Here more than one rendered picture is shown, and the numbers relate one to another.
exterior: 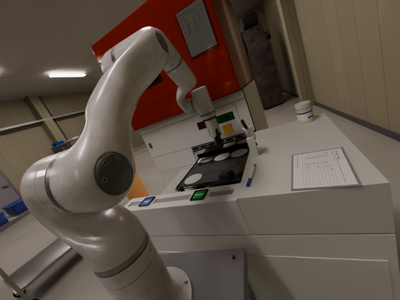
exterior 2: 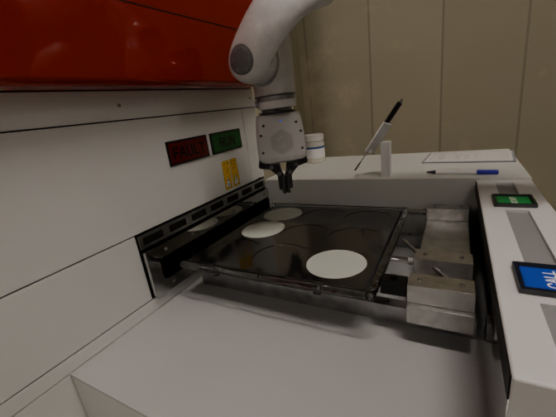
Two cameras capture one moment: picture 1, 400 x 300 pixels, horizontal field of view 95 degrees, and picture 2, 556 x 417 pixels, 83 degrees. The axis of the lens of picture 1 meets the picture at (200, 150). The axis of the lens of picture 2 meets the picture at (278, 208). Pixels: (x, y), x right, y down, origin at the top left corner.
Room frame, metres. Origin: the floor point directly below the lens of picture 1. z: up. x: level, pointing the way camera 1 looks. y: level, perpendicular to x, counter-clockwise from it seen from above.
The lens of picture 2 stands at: (0.97, 0.57, 1.15)
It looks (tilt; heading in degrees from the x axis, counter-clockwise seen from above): 17 degrees down; 272
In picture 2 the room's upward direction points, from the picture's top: 8 degrees counter-clockwise
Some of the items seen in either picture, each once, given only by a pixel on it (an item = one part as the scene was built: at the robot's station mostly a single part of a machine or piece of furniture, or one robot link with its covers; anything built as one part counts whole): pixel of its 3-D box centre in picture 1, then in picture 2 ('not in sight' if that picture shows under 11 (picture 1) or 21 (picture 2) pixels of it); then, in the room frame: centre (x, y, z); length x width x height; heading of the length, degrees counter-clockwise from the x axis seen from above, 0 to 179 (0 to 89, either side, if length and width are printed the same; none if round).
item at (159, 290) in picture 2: (223, 150); (222, 231); (1.14, -0.14, 0.89); 0.44 x 0.02 x 0.10; 61
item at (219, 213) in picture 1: (179, 213); (521, 277); (0.66, 0.18, 0.89); 0.55 x 0.09 x 0.14; 61
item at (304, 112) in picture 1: (304, 112); (314, 148); (0.86, -0.54, 1.01); 0.07 x 0.07 x 0.10
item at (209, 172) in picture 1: (216, 165); (304, 234); (0.95, -0.05, 0.90); 0.34 x 0.34 x 0.01; 61
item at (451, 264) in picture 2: not in sight; (443, 263); (0.74, 0.13, 0.89); 0.08 x 0.03 x 0.03; 151
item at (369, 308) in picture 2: not in sight; (310, 294); (0.95, 0.08, 0.84); 0.50 x 0.02 x 0.03; 151
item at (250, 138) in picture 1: (251, 140); (378, 149); (0.73, -0.22, 1.03); 0.06 x 0.04 x 0.13; 151
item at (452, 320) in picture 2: not in sight; (443, 258); (0.70, 0.06, 0.87); 0.36 x 0.08 x 0.03; 61
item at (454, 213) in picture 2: not in sight; (447, 212); (0.63, -0.09, 0.89); 0.08 x 0.03 x 0.03; 151
